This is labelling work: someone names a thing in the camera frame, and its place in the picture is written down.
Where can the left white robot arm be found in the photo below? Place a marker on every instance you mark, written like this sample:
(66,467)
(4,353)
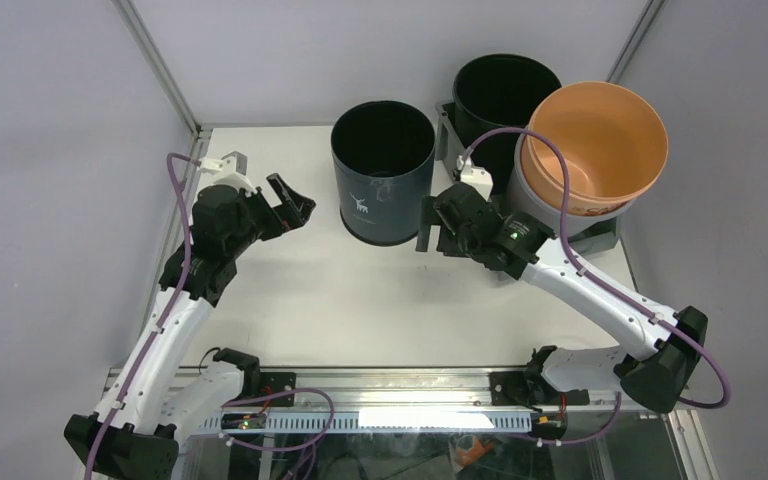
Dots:
(137,429)

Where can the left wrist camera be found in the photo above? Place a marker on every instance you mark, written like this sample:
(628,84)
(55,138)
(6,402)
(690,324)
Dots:
(229,170)

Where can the small green circuit board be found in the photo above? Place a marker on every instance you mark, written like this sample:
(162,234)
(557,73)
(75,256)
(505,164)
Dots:
(244,421)

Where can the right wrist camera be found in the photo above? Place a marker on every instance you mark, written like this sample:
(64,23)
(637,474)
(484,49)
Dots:
(477,177)

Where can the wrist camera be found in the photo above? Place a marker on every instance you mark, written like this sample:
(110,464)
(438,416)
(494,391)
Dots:
(477,177)
(229,170)

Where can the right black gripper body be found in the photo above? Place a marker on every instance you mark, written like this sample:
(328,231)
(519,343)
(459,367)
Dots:
(454,244)

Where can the white slotted cable duct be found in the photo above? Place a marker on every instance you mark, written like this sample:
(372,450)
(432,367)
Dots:
(377,420)

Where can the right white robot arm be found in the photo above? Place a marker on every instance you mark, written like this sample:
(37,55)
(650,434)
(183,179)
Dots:
(657,346)

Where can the orange plastic bucket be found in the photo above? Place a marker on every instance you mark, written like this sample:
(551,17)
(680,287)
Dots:
(613,141)

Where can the grey plastic bucket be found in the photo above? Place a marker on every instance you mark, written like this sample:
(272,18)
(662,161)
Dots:
(520,196)

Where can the grey storage crate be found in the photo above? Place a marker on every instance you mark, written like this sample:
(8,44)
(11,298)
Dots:
(448,147)

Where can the aluminium frame rail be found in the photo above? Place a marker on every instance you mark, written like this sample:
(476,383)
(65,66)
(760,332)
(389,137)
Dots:
(357,388)

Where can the orange object under table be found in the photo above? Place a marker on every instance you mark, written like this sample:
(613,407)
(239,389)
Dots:
(467,449)

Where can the dark blue cylindrical container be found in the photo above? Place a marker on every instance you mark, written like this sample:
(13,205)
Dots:
(383,157)

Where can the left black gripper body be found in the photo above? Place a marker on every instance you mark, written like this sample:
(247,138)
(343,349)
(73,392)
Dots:
(263,218)

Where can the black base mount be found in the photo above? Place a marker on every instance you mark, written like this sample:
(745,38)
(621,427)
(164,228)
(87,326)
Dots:
(268,391)
(527,388)

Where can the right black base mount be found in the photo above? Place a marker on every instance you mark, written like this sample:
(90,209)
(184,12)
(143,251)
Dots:
(527,388)

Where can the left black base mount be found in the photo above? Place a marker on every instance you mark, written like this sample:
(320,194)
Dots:
(268,391)

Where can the black cylindrical bin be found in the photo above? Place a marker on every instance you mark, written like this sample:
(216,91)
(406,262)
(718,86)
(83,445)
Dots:
(495,91)

